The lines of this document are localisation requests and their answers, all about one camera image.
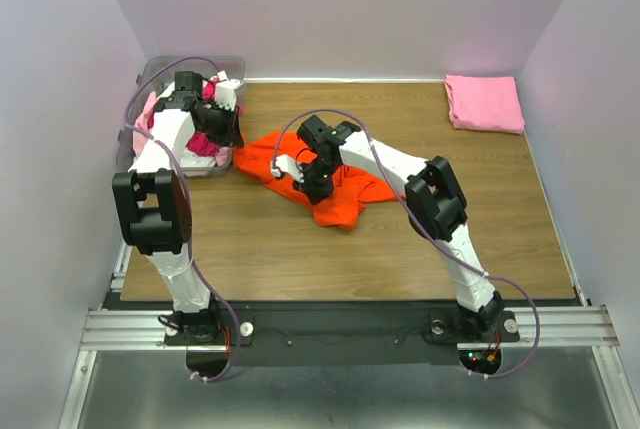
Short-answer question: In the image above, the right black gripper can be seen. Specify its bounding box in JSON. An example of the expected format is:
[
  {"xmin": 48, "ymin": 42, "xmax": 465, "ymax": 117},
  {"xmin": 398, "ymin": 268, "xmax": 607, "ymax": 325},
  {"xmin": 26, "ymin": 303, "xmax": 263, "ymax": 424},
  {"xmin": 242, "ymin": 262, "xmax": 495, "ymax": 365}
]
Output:
[{"xmin": 291, "ymin": 156, "xmax": 339, "ymax": 205}]

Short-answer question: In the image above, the orange t shirt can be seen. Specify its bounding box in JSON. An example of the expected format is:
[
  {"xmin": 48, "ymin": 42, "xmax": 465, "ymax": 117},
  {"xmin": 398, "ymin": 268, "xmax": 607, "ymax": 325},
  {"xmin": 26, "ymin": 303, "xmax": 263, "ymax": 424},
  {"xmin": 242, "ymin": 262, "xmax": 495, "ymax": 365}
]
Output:
[{"xmin": 233, "ymin": 131, "xmax": 395, "ymax": 231}]

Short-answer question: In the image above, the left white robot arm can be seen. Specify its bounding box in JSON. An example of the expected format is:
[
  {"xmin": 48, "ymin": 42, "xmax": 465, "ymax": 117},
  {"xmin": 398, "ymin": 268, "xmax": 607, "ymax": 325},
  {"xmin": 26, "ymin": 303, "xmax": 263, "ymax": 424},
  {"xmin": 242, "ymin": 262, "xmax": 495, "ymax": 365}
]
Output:
[{"xmin": 112, "ymin": 71, "xmax": 244, "ymax": 344}]

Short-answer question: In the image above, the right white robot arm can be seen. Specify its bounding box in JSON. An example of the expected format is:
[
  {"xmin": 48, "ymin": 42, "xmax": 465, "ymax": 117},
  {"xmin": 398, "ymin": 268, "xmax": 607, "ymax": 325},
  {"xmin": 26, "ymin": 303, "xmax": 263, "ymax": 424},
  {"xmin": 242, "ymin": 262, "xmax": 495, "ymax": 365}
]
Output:
[{"xmin": 277, "ymin": 115, "xmax": 504, "ymax": 339}]

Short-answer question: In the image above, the magenta t shirt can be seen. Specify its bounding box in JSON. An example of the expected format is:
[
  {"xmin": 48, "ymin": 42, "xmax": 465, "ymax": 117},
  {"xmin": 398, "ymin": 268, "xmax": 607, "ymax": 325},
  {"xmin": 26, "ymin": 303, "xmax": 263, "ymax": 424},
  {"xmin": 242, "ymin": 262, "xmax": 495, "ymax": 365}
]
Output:
[{"xmin": 187, "ymin": 80, "xmax": 233, "ymax": 156}]

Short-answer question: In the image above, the white shirt in bin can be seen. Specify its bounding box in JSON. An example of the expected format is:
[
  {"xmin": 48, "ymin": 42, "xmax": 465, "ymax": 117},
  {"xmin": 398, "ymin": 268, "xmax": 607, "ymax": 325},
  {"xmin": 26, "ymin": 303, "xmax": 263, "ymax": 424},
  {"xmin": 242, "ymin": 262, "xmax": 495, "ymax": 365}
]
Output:
[{"xmin": 180, "ymin": 148, "xmax": 232, "ymax": 170}]

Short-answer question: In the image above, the light pink shirt in bin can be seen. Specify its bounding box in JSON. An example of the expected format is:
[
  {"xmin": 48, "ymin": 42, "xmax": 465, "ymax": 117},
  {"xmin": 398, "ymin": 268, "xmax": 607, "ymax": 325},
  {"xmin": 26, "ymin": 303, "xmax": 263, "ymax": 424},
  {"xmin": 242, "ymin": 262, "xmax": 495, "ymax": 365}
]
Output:
[{"xmin": 132, "ymin": 91, "xmax": 158, "ymax": 157}]

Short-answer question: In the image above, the clear plastic bin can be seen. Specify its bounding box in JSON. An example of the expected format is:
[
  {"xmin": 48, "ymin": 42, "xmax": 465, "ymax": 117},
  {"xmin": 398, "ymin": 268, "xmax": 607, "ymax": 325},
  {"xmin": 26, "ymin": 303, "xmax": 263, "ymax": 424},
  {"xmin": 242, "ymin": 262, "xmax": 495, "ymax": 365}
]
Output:
[{"xmin": 116, "ymin": 55, "xmax": 245, "ymax": 171}]

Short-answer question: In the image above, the folded pink t shirt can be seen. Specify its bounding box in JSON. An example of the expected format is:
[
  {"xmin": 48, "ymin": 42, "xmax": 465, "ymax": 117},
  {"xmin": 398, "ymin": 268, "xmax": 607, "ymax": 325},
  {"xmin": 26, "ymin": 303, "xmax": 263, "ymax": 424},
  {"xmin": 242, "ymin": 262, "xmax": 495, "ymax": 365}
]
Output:
[{"xmin": 444, "ymin": 74, "xmax": 525, "ymax": 135}]

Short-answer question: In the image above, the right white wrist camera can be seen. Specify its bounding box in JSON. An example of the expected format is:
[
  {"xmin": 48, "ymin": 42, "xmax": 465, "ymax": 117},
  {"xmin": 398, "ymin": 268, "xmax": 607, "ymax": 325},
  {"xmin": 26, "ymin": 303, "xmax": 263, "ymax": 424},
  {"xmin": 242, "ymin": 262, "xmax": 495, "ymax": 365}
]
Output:
[{"xmin": 270, "ymin": 154, "xmax": 305, "ymax": 183}]

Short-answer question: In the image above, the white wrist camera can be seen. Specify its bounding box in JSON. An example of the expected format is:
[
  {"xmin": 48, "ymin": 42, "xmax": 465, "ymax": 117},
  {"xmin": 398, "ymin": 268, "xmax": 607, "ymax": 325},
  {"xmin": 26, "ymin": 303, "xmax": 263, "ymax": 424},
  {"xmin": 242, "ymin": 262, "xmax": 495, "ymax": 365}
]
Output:
[
  {"xmin": 214, "ymin": 71, "xmax": 246, "ymax": 111},
  {"xmin": 270, "ymin": 154, "xmax": 305, "ymax": 183}
]

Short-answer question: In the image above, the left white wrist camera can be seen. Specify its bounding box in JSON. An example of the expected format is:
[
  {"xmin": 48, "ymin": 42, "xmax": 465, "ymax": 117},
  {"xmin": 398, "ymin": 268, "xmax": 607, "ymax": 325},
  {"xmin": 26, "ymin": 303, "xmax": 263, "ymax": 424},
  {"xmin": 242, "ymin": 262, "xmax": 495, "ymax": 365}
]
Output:
[{"xmin": 214, "ymin": 71, "xmax": 246, "ymax": 111}]

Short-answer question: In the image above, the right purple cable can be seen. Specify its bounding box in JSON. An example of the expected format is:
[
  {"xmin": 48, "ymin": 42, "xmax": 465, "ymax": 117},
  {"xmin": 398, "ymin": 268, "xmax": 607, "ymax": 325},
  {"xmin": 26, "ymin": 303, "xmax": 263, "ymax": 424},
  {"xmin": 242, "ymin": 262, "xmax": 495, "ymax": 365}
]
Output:
[{"xmin": 272, "ymin": 108, "xmax": 542, "ymax": 381}]

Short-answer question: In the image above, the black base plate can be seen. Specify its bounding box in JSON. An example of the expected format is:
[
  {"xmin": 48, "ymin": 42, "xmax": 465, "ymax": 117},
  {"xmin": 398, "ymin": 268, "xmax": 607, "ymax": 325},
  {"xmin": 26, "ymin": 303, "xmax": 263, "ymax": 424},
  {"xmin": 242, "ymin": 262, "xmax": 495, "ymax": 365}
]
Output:
[{"xmin": 102, "ymin": 298, "xmax": 521, "ymax": 368}]

